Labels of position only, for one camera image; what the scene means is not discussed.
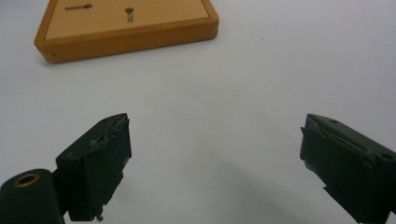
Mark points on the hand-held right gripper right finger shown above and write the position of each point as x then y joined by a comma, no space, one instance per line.
348,174

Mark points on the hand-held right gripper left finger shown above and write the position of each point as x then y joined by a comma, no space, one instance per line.
93,168

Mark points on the wooden photo frame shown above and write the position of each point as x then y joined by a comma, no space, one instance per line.
130,37

